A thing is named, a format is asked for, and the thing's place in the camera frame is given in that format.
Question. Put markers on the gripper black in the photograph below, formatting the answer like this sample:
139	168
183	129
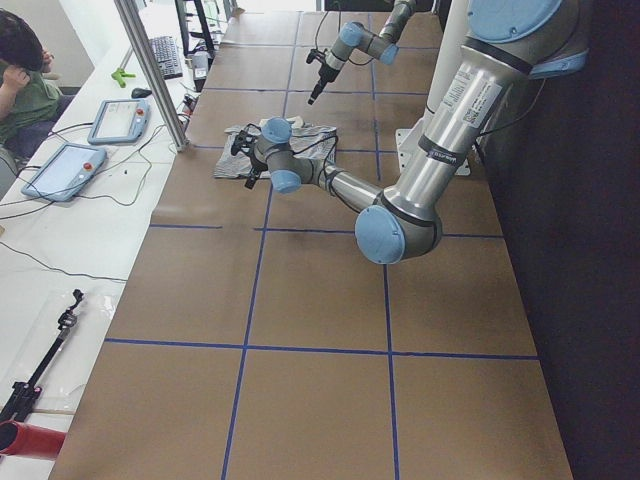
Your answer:
255	165
323	76

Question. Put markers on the striped polo shirt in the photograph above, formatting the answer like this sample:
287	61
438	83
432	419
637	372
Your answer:
307	141

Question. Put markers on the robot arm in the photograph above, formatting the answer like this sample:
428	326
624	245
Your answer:
354	36
502	43

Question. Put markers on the black computer mouse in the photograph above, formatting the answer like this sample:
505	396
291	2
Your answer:
140	93

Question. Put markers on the far teach pendant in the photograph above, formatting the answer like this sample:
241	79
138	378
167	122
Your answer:
121	121

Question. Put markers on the teach pendant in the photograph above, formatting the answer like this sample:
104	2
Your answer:
66	172
121	121

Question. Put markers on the white mounting column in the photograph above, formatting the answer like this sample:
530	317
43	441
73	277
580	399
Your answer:
448	62

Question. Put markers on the black keyboard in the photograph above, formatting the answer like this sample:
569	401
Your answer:
165	51

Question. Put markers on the green plastic clamp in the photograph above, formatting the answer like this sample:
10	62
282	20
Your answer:
120	76

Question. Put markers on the near teach pendant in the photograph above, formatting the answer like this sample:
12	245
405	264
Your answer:
66	172

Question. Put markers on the seated person green shirt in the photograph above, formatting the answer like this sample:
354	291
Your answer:
30	105

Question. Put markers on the red cylinder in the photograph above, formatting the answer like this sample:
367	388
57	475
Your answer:
30	441

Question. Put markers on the aluminium frame post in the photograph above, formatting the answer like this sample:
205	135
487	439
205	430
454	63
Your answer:
137	35

